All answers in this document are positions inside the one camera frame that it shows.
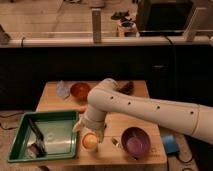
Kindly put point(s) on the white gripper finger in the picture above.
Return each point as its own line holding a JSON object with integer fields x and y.
{"x": 78, "y": 126}
{"x": 100, "y": 135}

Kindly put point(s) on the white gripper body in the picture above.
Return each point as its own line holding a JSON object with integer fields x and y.
{"x": 93, "y": 125}

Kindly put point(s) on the yellow-orange apple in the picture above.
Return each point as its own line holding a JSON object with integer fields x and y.
{"x": 89, "y": 141}

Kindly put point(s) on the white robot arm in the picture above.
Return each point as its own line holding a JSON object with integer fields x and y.
{"x": 191, "y": 119}

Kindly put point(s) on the green plastic tray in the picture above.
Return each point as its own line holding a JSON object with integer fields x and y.
{"x": 59, "y": 140}

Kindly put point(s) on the orange bowl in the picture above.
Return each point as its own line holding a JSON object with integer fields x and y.
{"x": 80, "y": 91}

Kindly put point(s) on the purple bowl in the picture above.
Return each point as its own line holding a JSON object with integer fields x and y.
{"x": 135, "y": 142}

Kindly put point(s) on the clear plastic bag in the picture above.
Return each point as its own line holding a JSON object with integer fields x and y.
{"x": 62, "y": 90}

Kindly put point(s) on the black spatula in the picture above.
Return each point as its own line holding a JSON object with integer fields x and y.
{"x": 37, "y": 148}

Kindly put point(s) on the brown pine cone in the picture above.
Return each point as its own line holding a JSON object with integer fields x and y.
{"x": 128, "y": 88}

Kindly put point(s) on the blue object on floor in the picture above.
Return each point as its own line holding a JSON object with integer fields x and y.
{"x": 170, "y": 144}

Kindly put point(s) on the wooden box with bowl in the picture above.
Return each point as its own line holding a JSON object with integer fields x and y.
{"x": 127, "y": 29}

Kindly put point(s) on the black monitor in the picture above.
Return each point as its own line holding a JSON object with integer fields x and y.
{"x": 168, "y": 17}

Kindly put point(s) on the white rail barrier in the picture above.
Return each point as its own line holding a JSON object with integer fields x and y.
{"x": 106, "y": 41}

